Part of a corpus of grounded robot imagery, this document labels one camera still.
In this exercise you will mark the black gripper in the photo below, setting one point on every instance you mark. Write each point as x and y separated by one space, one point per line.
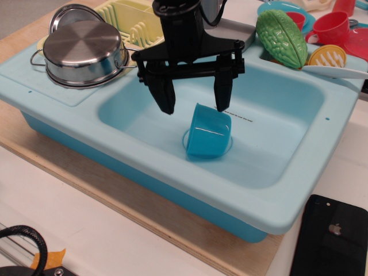
188 51

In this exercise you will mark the blue plastic cup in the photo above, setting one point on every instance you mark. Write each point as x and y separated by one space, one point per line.
209 134

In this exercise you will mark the red plastic cup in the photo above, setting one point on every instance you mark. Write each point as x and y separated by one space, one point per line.
332 28

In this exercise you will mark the tall red cup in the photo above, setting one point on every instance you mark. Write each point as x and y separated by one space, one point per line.
347 6

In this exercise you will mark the yellow dish rack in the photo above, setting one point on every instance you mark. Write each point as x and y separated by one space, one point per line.
134 20

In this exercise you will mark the green bumpy toy gourd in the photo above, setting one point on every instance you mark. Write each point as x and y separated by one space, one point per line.
282 38

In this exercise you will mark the light blue toy sink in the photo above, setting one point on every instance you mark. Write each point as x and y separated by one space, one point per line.
286 125

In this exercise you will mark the small red bowl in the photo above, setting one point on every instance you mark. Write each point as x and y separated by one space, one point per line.
298 18

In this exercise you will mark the blue plastic plate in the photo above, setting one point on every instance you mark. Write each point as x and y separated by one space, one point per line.
289 7

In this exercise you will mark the white plastic spatula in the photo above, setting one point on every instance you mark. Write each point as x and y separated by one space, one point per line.
335 72

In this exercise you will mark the stainless steel pot lid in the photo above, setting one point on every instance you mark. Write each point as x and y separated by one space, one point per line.
72 13

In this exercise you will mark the wooden base board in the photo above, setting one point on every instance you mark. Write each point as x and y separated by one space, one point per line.
109 225

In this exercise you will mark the red plastic plate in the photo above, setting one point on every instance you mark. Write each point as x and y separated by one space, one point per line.
356 44

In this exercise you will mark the black smartphone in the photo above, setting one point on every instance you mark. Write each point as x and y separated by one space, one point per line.
332 239

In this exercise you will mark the orange tape piece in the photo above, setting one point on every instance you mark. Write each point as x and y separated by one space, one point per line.
54 260

